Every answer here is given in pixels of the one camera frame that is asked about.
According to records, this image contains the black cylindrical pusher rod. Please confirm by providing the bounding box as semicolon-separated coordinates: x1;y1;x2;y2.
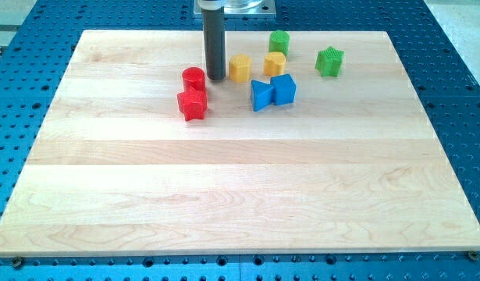
197;0;226;81

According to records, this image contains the yellow heart block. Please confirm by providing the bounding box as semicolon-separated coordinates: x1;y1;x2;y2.
263;52;286;76

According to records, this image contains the red star block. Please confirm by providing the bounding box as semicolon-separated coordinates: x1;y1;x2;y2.
177;87;208;121

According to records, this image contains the green star block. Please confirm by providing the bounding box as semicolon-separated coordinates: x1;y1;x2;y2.
315;46;345;77

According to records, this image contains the yellow hexagon block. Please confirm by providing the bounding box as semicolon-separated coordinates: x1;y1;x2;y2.
229;54;251;83

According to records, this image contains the red cylinder block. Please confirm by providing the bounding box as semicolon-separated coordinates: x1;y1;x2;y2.
181;67;206;91

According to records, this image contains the green cylinder block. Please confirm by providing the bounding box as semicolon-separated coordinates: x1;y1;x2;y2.
268;30;290;56

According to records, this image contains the blue triangle block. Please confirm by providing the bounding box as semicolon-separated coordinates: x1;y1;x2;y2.
251;80;275;112

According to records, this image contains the blue cube block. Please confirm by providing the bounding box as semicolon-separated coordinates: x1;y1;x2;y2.
270;74;297;105

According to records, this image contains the blue perforated table plate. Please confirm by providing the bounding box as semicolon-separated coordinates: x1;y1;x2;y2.
0;1;480;280

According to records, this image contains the wooden board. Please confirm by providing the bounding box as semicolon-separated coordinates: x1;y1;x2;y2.
0;30;480;257

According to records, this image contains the left board clamp screw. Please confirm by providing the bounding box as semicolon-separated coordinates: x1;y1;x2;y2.
10;257;23;269

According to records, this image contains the board clamp screw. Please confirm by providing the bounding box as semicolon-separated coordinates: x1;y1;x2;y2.
467;251;479;261
10;257;23;269

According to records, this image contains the right board clamp screw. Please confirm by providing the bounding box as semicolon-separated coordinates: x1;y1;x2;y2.
467;251;479;261

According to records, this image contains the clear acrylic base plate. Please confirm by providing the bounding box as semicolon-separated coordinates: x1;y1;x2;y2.
192;0;276;19

